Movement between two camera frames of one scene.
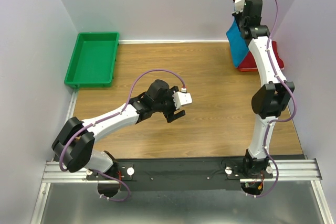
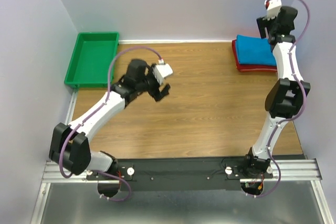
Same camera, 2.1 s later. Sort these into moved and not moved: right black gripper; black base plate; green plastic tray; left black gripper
Moved: right black gripper; left black gripper
Not moved: black base plate; green plastic tray
